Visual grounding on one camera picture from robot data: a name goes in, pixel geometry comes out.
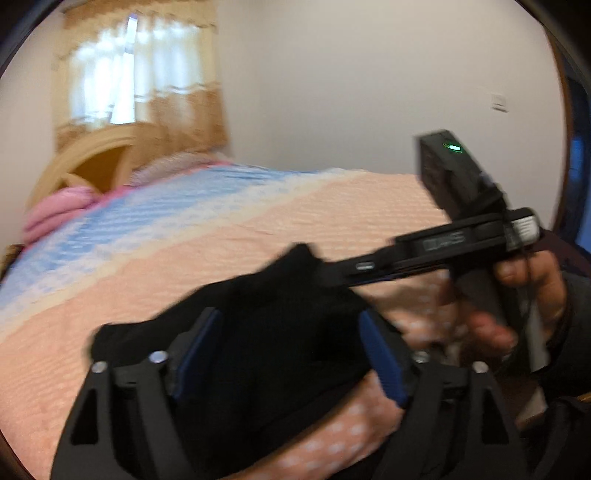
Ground striped pillow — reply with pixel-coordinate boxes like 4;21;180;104
127;152;223;187

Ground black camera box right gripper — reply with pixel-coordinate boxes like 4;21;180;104
416;130;508;221

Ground brown patterned bag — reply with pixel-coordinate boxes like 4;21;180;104
1;244;24;278

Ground right hand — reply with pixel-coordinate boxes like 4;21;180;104
440;250;568;358

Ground beige curtain back window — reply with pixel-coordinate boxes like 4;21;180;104
52;1;228;152

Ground polka dot bed cover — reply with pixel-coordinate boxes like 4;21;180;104
1;165;447;479

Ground black pants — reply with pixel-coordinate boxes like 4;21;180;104
90;244;370;479

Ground beige wooden headboard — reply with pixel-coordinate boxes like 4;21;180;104
26;122;160;208

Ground white wall switch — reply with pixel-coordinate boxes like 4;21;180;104
491;93;508;113

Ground folded pink blanket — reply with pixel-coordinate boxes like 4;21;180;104
22;186;100;245

